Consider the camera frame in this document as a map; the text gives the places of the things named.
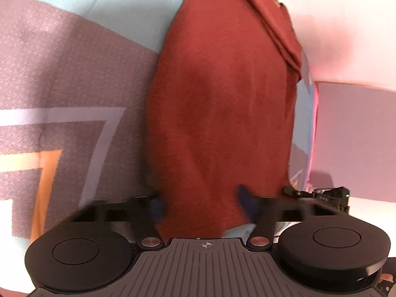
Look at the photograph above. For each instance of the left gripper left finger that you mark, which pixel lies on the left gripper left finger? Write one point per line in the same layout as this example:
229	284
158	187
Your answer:
144	214

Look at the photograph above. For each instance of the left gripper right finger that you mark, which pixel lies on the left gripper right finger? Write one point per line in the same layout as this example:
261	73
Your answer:
263	212

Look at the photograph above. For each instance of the dark red long-sleeve sweater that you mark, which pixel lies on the dark red long-sleeve sweater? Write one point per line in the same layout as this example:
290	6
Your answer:
220	111

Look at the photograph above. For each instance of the grey bedside cabinet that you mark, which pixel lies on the grey bedside cabinet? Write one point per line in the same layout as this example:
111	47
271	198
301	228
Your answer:
355	141

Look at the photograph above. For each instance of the blue grey patterned bed sheet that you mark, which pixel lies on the blue grey patterned bed sheet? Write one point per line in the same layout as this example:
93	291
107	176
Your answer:
74	79

